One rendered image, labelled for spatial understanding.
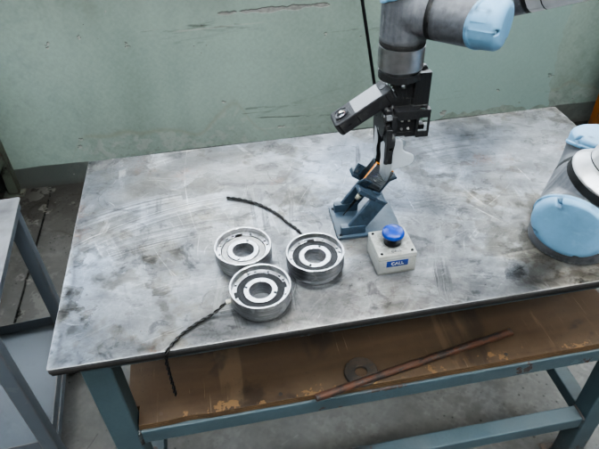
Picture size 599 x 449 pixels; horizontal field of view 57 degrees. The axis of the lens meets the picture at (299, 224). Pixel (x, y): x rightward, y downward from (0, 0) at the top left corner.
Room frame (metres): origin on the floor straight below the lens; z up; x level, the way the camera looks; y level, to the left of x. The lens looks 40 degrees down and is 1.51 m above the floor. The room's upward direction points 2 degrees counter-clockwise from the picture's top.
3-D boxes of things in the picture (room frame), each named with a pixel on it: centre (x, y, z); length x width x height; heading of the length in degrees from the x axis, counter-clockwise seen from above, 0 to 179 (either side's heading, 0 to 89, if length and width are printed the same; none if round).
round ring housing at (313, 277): (0.72, -0.03, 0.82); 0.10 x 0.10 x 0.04
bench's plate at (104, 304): (0.91, -0.14, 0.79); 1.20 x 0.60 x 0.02; 99
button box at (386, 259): (0.74, -0.17, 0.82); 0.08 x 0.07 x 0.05; 99
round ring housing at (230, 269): (0.74, 0.11, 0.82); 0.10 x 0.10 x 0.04
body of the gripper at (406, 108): (0.86, -0.18, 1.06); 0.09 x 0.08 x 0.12; 97
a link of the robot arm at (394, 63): (0.86, -0.17, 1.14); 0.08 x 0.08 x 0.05
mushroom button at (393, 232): (0.74, -0.17, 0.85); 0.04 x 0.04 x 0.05
